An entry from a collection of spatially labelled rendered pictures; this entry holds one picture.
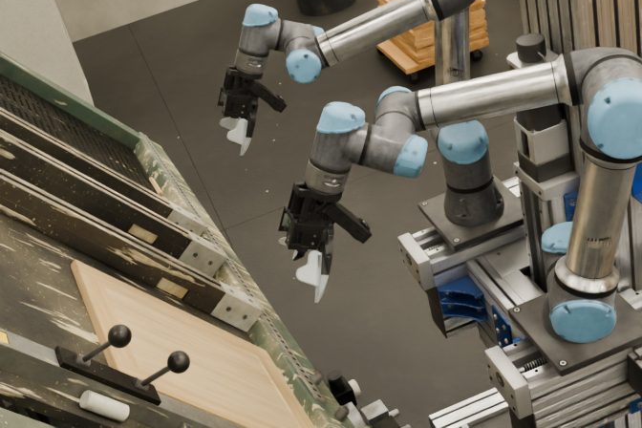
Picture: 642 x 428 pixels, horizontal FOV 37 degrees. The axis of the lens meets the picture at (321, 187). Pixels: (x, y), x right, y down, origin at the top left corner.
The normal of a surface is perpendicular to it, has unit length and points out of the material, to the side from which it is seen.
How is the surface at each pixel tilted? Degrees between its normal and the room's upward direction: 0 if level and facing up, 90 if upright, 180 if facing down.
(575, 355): 0
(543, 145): 90
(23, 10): 90
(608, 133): 83
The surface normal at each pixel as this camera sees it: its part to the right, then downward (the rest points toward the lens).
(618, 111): -0.11, 0.45
